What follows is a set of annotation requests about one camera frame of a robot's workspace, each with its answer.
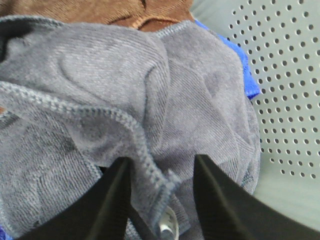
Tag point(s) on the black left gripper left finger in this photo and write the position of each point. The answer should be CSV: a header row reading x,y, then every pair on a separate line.
x,y
101,213

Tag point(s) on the grey perforated laundry basket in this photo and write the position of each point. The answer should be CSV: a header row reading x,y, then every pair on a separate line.
x,y
282,41

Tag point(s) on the grey microfibre towel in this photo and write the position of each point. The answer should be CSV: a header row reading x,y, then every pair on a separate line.
x,y
77,96

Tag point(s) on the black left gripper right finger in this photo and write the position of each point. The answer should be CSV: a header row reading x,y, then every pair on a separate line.
x,y
227,212

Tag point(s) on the blue towel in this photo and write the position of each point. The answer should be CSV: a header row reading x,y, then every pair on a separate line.
x,y
247,75

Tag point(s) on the brown towel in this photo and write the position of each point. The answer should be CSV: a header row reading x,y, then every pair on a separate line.
x,y
143,15

